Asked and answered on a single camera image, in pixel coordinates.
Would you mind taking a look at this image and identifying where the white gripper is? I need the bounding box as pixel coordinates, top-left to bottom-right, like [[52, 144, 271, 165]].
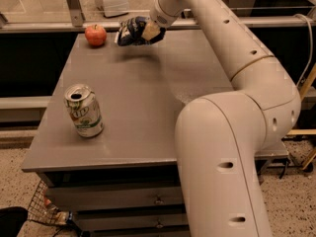
[[141, 0, 184, 41]]

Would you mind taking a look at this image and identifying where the blue potato chip bag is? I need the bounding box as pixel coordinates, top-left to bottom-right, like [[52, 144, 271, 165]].
[[115, 16, 166, 46]]

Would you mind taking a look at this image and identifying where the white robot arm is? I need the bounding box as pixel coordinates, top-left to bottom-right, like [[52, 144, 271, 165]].
[[150, 0, 301, 237]]

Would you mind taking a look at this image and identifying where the red apple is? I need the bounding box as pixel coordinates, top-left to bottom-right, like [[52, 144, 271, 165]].
[[85, 25, 107, 46]]

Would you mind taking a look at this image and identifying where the green white soda can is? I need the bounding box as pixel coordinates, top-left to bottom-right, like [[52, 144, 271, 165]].
[[64, 84, 104, 138]]

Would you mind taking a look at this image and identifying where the grey drawer cabinet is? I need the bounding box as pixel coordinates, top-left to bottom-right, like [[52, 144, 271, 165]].
[[21, 29, 289, 237]]

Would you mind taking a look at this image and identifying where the yellow wooden stand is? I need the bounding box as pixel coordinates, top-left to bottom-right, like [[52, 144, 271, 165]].
[[285, 62, 316, 172]]

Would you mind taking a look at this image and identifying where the top drawer with knob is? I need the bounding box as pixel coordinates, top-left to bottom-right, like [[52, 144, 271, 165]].
[[46, 182, 183, 211]]

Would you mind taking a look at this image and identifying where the drawer with knob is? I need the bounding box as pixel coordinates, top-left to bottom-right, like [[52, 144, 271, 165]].
[[46, 182, 183, 211], [74, 205, 188, 231]]

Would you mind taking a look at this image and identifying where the middle drawer with knob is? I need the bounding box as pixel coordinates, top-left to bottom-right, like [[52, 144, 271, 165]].
[[74, 205, 188, 231]]

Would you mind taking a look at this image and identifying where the black object bottom left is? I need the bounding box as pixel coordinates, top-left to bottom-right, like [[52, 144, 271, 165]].
[[0, 206, 28, 237]]

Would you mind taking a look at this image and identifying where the metal railing frame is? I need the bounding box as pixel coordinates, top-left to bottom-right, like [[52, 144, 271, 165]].
[[0, 0, 316, 33]]

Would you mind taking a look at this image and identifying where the wire mesh basket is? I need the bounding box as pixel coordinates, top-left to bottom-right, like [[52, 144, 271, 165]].
[[28, 181, 72, 226]]

